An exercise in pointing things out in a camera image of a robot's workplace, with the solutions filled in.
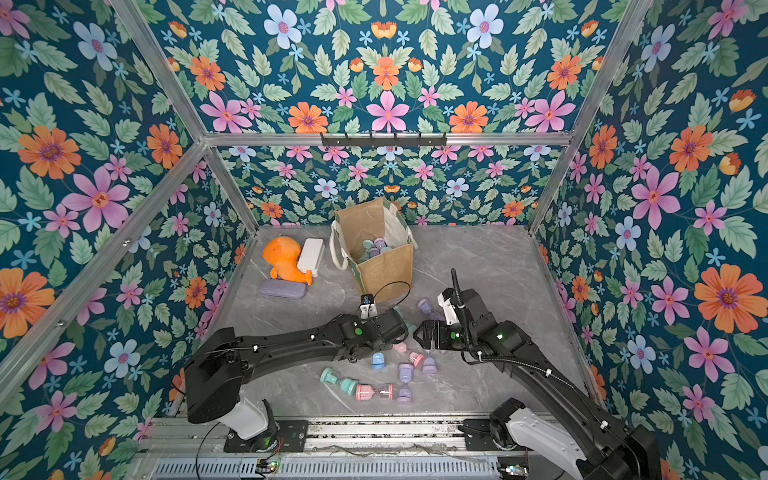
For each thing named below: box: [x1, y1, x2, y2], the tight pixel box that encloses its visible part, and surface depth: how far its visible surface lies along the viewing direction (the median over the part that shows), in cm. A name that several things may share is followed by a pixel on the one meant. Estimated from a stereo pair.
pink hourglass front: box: [355, 384, 375, 401], surface depth 80 cm
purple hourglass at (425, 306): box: [416, 298, 443, 321], surface depth 97 cm
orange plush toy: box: [262, 236, 313, 286], surface depth 104 cm
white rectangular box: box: [297, 238, 325, 277], surface depth 107 cm
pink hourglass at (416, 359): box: [392, 341, 425, 367], surface depth 86 cm
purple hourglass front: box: [397, 362, 415, 404], surface depth 83 cm
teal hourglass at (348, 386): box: [320, 368, 359, 396], surface depth 82 cm
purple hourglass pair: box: [422, 357, 438, 374], surface depth 86 cm
